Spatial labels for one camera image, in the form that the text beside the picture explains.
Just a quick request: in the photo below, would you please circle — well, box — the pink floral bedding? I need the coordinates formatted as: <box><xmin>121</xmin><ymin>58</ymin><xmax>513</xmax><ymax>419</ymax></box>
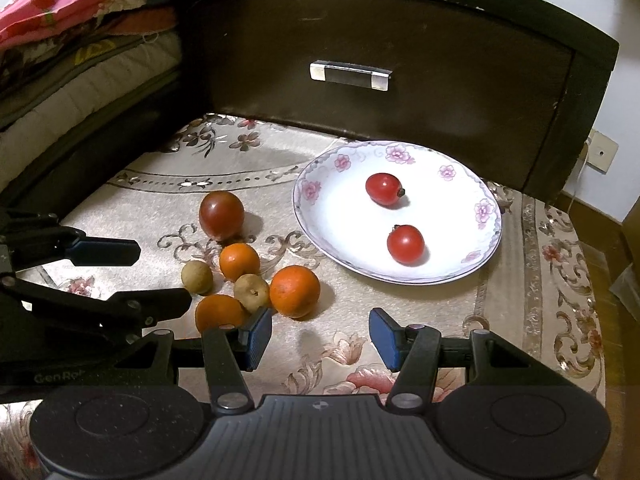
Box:
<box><xmin>0</xmin><ymin>0</ymin><xmax>121</xmax><ymax>48</ymax></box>

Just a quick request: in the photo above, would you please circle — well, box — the metal drawer handle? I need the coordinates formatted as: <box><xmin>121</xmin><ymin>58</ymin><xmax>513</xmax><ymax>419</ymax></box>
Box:
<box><xmin>308</xmin><ymin>59</ymin><xmax>392</xmax><ymax>93</ymax></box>

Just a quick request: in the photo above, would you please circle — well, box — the white floral plate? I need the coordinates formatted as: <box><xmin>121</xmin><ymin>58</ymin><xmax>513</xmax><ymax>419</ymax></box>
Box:
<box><xmin>292</xmin><ymin>140</ymin><xmax>503</xmax><ymax>286</ymax></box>

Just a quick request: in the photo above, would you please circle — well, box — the beige wall socket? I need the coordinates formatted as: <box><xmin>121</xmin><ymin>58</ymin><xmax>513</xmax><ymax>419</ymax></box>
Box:
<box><xmin>585</xmin><ymin>129</ymin><xmax>620</xmax><ymax>172</ymax></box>

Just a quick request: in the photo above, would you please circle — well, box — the green-brown kiwi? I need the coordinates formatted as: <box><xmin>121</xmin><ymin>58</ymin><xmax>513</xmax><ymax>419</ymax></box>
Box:
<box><xmin>233</xmin><ymin>273</ymin><xmax>272</xmax><ymax>313</ymax></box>
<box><xmin>180</xmin><ymin>261</ymin><xmax>215</xmax><ymax>296</ymax></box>

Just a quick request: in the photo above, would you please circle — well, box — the large orange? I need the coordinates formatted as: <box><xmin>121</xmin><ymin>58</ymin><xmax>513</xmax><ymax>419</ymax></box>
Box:
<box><xmin>269</xmin><ymin>265</ymin><xmax>322</xmax><ymax>319</ymax></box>

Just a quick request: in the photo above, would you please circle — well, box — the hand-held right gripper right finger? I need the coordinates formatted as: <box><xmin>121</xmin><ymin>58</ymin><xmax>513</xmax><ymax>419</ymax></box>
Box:
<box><xmin>368</xmin><ymin>308</ymin><xmax>527</xmax><ymax>410</ymax></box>

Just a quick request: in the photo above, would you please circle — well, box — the large dark red tomato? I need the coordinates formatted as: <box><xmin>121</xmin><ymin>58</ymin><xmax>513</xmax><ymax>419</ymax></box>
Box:
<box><xmin>198</xmin><ymin>190</ymin><xmax>246</xmax><ymax>243</ymax></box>

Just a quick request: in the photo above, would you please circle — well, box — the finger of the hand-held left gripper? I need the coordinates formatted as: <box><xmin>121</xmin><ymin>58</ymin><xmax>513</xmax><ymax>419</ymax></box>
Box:
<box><xmin>0</xmin><ymin>207</ymin><xmax>142</xmax><ymax>281</ymax></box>
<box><xmin>0</xmin><ymin>272</ymin><xmax>194</xmax><ymax>348</ymax></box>

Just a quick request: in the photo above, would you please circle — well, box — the beige floral cloth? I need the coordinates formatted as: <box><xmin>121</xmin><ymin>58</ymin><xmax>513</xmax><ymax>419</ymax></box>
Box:
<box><xmin>0</xmin><ymin>112</ymin><xmax>609</xmax><ymax>480</ymax></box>

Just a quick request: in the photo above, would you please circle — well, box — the dark wooden nightstand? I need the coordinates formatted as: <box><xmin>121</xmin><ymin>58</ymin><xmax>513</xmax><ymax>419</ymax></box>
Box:
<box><xmin>172</xmin><ymin>0</ymin><xmax>621</xmax><ymax>207</ymax></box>

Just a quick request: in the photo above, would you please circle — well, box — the small red tomato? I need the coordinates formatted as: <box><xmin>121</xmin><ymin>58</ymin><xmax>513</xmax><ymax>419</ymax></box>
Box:
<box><xmin>386</xmin><ymin>224</ymin><xmax>426</xmax><ymax>266</ymax></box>
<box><xmin>365</xmin><ymin>172</ymin><xmax>407</xmax><ymax>207</ymax></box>

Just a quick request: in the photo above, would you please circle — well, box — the small orange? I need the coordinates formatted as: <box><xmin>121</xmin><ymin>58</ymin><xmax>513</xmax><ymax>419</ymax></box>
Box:
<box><xmin>219</xmin><ymin>242</ymin><xmax>262</xmax><ymax>283</ymax></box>

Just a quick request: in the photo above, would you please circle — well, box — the white cable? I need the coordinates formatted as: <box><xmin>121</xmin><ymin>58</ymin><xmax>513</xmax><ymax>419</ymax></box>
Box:
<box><xmin>566</xmin><ymin>142</ymin><xmax>592</xmax><ymax>217</ymax></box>

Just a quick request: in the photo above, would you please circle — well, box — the medium orange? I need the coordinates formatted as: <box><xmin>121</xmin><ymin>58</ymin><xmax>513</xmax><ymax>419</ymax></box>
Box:
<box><xmin>194</xmin><ymin>294</ymin><xmax>250</xmax><ymax>335</ymax></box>

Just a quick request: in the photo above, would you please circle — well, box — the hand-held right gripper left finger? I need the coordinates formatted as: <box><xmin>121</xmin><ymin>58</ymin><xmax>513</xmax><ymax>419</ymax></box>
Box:
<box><xmin>112</xmin><ymin>306</ymin><xmax>274</xmax><ymax>412</ymax></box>

